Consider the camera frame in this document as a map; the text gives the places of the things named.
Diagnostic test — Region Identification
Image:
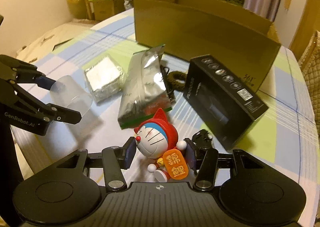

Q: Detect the clear plastic cup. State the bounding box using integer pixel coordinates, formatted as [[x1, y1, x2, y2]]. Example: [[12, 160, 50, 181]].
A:
[[50, 75, 93, 116]]

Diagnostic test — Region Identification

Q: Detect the red Doraemon figurine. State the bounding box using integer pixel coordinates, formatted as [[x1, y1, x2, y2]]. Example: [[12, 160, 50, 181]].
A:
[[134, 108, 189, 183]]

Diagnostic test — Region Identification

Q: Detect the black product box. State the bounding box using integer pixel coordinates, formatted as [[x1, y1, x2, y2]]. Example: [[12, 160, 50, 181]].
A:
[[183, 55, 268, 151]]

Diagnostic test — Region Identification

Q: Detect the silver foil pouch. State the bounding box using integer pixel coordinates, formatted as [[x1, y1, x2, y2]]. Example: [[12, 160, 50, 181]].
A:
[[118, 45, 174, 129]]

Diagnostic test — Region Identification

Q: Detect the checkered tablecloth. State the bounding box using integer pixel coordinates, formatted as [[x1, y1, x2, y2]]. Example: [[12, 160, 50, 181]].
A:
[[12, 10, 319, 193]]

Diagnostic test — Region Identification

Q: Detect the large brown cardboard box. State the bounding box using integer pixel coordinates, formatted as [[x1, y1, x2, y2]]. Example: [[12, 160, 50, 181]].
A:
[[133, 0, 281, 91]]

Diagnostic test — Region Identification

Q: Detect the brown hair tie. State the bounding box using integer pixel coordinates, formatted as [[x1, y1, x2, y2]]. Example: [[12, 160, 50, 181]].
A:
[[166, 70, 188, 91]]

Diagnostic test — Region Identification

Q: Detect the black coiled cable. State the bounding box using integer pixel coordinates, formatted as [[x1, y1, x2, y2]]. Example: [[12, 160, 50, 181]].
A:
[[159, 60, 176, 102]]

